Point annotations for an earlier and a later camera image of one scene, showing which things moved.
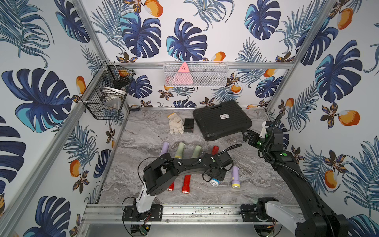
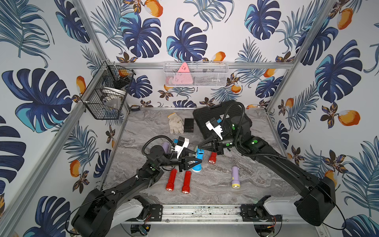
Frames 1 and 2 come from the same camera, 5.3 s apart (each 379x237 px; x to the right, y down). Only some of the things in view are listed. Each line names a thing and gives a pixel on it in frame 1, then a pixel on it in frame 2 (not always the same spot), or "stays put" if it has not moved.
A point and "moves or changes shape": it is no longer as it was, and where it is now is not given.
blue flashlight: [214, 182] moves or changes shape
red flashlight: [186, 187] stays put
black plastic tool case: [221, 119] stays put
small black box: [188, 126] stays put
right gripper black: [255, 136] -> [210, 139]
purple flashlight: [235, 176] stays put
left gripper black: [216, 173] -> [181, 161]
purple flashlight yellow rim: [165, 148] stays put
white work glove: [175, 124] stays put
